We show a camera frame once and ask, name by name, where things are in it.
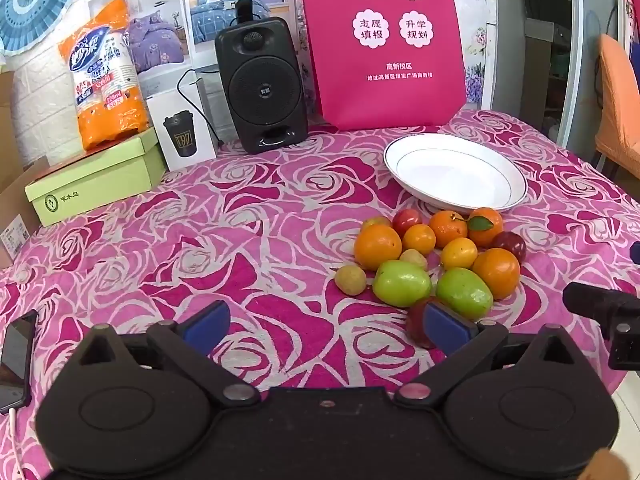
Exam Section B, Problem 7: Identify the small yellow-orange citrus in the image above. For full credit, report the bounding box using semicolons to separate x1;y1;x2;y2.
440;237;479;271

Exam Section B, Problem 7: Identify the green shoe box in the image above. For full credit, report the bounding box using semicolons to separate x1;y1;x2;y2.
24;126;172;227

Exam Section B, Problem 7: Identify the orange pack of paper cups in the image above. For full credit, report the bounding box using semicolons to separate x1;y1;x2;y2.
58;0;152;152

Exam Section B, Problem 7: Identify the medium orange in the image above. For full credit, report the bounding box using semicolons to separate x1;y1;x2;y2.
471;248;521;301

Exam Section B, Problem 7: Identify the dark red plum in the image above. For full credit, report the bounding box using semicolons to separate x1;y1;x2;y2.
405;297;441;350

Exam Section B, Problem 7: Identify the white charging cable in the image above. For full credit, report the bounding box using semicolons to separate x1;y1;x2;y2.
7;406;26;480

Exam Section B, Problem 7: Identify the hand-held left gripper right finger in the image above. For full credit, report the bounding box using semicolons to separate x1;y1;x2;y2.
395;301;581;407

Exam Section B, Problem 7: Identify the dark purple plum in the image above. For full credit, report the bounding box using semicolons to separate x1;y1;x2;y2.
491;231;528;265

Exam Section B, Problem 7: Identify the large orange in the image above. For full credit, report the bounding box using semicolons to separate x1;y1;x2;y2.
354;224;403;271

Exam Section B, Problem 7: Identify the pink fabric bag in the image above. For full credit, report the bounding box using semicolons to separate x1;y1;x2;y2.
296;0;463;131

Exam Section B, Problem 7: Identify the red apple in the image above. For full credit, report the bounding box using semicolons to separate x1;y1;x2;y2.
391;208;424;238

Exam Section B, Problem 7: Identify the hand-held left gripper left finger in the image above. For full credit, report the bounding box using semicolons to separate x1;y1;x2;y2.
75;300;261;407

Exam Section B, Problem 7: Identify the green apple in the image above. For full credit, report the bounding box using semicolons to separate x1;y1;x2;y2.
372;259;433;308
436;267;494;321

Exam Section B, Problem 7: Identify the orange covered chair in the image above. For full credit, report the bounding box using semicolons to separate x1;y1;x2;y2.
595;34;640;181

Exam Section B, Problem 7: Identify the pink rose printed tablecloth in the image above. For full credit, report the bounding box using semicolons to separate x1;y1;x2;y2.
0;109;640;480

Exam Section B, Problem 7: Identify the stemmed tangerine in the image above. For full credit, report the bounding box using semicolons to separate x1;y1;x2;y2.
429;210;469;249

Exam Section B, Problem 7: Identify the small orange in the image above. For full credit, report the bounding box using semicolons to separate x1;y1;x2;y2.
403;223;437;256

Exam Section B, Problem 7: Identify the black speaker cable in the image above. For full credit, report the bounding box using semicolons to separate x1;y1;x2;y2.
176;67;226;148

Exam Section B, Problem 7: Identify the purple bedding poster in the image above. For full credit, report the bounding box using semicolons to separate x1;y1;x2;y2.
90;0;193;98

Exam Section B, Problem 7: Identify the black speaker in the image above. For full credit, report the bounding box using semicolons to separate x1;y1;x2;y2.
215;16;309;155

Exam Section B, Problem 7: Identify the white box with cup print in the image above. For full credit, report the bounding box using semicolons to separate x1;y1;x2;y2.
146;85;218;172

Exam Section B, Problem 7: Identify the white plate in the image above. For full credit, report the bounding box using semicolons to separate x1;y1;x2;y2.
383;133;529;213

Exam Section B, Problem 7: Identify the brown cardboard box with label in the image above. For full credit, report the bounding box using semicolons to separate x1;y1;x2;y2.
0;156;51;268

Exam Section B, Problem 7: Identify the small yellow-green fruit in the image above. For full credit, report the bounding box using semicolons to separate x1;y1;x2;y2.
399;248;429;272
334;264;368;296

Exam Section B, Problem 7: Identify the plain brown cardboard box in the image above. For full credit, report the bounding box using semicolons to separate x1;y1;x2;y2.
0;71;23;193

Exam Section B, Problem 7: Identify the black smartphone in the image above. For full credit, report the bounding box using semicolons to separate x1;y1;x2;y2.
0;309;40;415

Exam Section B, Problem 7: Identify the white door frame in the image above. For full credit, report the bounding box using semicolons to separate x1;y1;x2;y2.
557;0;623;148

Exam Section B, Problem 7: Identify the orange with green leaf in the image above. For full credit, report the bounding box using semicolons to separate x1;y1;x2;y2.
467;207;504;247

